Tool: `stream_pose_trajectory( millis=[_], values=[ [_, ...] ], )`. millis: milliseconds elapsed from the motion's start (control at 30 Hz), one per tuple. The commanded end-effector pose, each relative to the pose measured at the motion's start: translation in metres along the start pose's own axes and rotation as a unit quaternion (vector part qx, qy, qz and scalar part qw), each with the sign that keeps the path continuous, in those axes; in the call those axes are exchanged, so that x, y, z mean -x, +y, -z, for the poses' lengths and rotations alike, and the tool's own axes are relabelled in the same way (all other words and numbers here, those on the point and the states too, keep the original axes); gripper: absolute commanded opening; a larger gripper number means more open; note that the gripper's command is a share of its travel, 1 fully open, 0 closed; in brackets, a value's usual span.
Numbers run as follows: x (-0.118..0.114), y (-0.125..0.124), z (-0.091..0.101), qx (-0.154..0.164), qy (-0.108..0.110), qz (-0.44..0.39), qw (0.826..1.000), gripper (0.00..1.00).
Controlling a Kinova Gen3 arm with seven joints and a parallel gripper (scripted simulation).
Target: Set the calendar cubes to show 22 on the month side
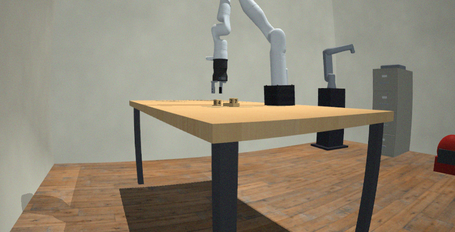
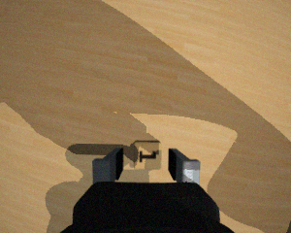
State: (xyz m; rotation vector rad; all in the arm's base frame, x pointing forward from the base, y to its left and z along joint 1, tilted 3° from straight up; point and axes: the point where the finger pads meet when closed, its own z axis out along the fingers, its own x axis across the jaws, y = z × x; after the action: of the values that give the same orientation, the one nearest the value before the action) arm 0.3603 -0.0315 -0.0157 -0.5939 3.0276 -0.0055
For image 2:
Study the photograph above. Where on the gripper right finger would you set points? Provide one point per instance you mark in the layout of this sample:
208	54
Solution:
182	169

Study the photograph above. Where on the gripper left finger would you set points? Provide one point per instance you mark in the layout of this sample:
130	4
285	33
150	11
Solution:
109	168

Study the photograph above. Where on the tan calendar cube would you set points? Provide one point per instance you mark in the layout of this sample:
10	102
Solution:
147	155

